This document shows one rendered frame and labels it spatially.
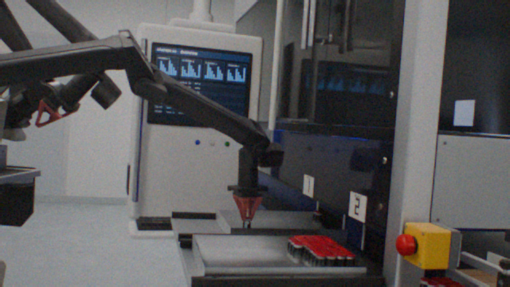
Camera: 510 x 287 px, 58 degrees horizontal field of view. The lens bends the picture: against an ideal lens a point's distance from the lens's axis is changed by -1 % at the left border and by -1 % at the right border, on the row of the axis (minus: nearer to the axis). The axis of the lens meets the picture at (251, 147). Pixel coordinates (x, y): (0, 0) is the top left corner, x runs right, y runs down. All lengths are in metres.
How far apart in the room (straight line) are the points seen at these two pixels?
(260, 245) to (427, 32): 0.64
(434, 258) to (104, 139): 5.75
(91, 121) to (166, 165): 4.62
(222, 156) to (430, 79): 1.08
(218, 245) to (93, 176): 5.33
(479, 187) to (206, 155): 1.10
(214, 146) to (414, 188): 1.05
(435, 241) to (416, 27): 0.41
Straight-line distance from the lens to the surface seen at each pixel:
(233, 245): 1.20
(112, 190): 6.47
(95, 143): 6.42
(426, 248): 0.91
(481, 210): 1.08
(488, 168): 1.07
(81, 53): 1.00
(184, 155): 1.84
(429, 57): 0.99
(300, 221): 1.60
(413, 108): 0.96
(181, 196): 1.86
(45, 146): 6.50
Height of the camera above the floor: 1.20
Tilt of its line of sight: 3 degrees down
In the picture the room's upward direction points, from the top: 4 degrees clockwise
